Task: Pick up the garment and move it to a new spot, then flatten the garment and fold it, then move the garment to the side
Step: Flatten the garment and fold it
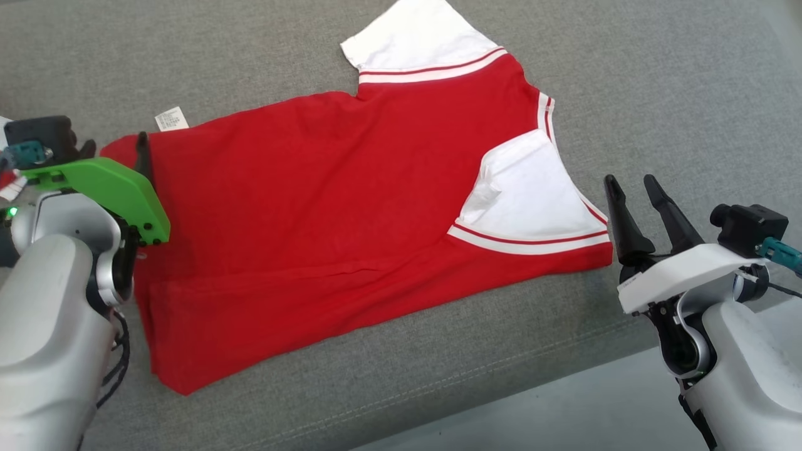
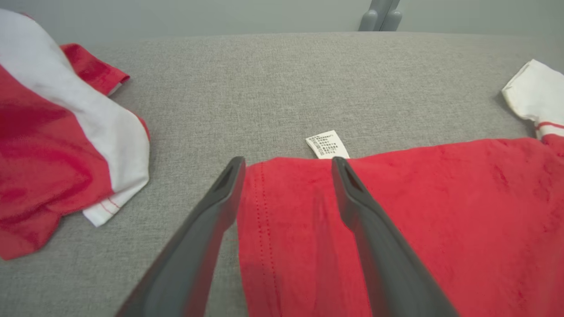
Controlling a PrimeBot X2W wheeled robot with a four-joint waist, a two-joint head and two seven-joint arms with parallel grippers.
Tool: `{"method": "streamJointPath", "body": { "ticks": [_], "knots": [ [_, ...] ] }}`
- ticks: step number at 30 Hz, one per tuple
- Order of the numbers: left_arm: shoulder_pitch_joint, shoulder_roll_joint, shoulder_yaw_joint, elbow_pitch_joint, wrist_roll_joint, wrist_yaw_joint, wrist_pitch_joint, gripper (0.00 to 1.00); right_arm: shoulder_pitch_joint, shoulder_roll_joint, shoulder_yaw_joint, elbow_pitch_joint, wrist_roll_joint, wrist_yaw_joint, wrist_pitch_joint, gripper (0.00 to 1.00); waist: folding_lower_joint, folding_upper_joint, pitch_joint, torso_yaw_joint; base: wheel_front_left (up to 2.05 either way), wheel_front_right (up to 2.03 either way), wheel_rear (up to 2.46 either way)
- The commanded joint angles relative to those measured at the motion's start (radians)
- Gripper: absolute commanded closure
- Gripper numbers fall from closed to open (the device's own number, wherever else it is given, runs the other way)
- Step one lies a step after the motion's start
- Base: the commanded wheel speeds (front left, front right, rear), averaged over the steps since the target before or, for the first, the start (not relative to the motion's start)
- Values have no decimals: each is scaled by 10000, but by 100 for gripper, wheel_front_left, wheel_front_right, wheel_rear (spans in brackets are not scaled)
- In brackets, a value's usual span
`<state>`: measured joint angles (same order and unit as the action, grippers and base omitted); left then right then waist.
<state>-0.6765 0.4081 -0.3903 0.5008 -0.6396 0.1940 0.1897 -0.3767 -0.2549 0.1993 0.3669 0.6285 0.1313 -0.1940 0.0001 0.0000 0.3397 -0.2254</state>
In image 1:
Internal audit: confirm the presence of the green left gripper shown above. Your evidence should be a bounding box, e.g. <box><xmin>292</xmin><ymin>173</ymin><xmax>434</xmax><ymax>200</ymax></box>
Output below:
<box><xmin>21</xmin><ymin>131</ymin><xmax>172</xmax><ymax>247</ymax></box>

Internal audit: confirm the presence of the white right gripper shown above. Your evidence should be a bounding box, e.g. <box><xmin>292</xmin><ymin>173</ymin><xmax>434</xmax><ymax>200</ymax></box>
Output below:
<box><xmin>603</xmin><ymin>174</ymin><xmax>769</xmax><ymax>314</ymax></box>

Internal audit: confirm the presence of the red white-sleeved T-shirt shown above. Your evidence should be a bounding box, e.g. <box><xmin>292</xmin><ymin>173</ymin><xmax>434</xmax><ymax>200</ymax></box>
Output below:
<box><xmin>100</xmin><ymin>0</ymin><xmax>615</xmax><ymax>397</ymax></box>

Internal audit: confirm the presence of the teal left camera connector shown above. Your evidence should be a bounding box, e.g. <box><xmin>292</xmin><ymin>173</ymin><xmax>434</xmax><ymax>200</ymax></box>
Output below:
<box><xmin>0</xmin><ymin>141</ymin><xmax>52</xmax><ymax>171</ymax></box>

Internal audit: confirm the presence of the teal camera connector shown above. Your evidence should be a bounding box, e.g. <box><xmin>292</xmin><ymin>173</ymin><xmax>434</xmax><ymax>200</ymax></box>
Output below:
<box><xmin>0</xmin><ymin>141</ymin><xmax>52</xmax><ymax>171</ymax></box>
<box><xmin>755</xmin><ymin>237</ymin><xmax>802</xmax><ymax>279</ymax></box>

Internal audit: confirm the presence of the teal right camera connector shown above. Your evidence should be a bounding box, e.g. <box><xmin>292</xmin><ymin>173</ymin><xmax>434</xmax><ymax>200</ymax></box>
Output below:
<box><xmin>755</xmin><ymin>237</ymin><xmax>802</xmax><ymax>279</ymax></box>

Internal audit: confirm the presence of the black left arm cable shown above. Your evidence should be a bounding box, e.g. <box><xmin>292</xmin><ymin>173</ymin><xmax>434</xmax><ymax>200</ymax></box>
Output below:
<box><xmin>78</xmin><ymin>308</ymin><xmax>131</xmax><ymax>451</ymax></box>

